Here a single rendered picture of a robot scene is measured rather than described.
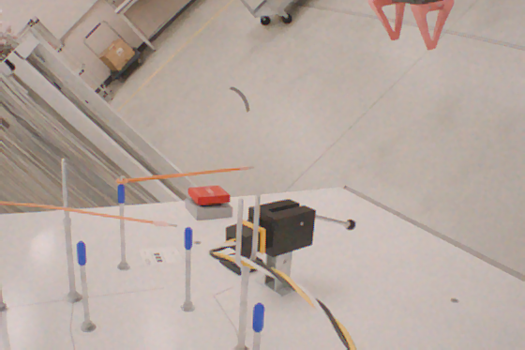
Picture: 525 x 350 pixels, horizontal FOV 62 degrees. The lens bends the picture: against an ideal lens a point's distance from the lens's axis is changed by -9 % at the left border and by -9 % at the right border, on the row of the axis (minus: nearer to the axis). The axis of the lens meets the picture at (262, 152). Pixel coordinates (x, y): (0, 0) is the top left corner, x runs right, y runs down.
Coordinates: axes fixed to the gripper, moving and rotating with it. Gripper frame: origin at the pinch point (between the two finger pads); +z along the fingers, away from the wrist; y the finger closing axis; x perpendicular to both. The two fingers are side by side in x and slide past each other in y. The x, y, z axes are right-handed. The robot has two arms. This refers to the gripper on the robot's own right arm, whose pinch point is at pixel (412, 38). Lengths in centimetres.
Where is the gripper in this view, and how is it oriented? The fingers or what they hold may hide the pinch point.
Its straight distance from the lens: 77.6
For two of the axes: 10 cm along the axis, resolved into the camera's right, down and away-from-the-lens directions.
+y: 3.3, 3.4, -8.8
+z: 1.8, 8.9, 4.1
